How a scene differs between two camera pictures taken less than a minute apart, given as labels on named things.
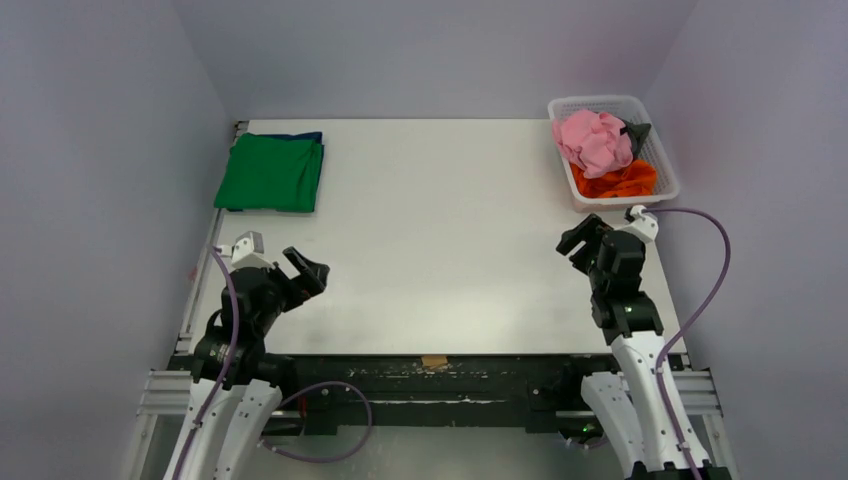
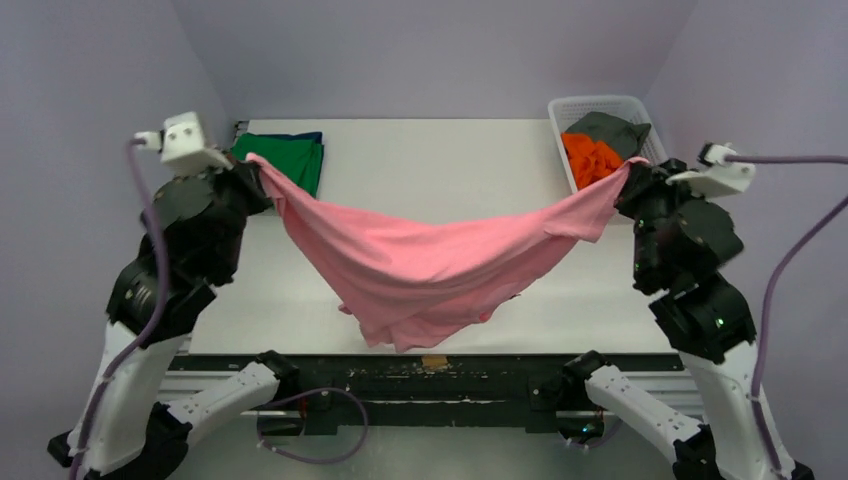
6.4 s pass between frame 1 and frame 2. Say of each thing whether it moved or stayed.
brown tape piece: stayed
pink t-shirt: moved
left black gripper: moved
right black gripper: moved
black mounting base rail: stayed
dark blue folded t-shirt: stayed
